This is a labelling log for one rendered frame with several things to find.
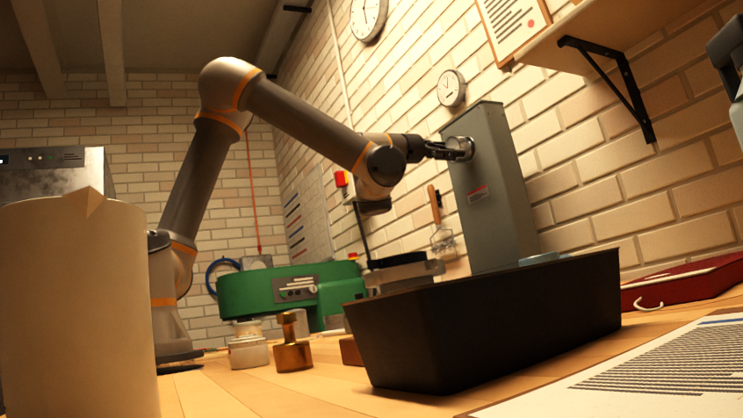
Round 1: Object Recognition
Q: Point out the green machine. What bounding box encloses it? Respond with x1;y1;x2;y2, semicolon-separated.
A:
215;258;369;334

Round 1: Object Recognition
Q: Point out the framed wall notice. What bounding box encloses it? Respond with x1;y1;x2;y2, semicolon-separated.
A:
473;0;554;70

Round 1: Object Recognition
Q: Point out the black scale pan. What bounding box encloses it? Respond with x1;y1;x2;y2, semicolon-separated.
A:
342;248;623;398

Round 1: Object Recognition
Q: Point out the white hook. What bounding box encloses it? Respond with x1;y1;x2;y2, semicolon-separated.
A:
631;295;667;314

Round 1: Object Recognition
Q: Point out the brown oak block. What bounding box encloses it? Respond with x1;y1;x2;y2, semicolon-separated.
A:
338;335;366;368

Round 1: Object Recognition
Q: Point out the steel appliance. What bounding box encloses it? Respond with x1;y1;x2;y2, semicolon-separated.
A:
0;145;117;208

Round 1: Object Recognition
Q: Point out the pale blue tin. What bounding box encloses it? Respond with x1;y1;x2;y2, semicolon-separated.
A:
517;250;574;269

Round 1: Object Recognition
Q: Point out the wooden handled brush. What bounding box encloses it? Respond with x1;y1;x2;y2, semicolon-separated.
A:
426;184;458;257

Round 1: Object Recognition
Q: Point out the grey wall box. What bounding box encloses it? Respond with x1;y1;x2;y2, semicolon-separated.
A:
240;253;275;271

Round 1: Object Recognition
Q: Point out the black round disc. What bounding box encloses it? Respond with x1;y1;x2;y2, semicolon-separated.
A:
365;251;431;270

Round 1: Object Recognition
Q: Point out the large white wall clock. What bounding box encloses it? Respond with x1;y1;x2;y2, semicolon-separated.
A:
349;0;391;44

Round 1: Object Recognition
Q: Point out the white striped wall board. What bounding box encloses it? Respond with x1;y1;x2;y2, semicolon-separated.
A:
280;163;336;270

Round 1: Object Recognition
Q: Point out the white round tin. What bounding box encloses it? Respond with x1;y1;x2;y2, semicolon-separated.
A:
227;319;271;371

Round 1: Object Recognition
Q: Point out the brass check weight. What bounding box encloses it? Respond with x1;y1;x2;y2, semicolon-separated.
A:
271;311;315;374

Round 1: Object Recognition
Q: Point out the red flat box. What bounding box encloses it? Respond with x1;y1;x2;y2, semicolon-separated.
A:
619;249;743;314

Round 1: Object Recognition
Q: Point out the blue hose coil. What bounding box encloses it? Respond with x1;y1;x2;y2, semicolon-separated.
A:
204;256;242;298

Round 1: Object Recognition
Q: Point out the grey dial scale body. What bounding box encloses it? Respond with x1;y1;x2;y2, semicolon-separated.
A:
438;100;545;276

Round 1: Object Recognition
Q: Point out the grey scale platform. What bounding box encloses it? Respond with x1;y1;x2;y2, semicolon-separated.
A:
362;257;448;294

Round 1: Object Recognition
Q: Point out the grey angular device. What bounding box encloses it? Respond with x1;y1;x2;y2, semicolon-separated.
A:
704;11;743;153

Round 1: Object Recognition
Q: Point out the wooden wall shelf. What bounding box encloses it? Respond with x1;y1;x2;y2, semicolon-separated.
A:
513;0;717;146

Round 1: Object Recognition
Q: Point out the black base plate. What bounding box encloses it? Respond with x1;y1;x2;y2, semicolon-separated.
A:
155;349;206;376

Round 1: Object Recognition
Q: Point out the white printed paper sheet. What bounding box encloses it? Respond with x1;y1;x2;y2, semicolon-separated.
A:
457;311;743;418

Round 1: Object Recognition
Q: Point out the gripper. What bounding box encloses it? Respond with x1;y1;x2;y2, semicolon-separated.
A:
405;133;468;164

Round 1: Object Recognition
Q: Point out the small white wall dial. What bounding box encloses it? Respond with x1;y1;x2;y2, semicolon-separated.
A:
436;68;468;109

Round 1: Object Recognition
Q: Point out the black thin rod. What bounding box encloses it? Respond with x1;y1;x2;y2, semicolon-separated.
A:
352;213;374;266

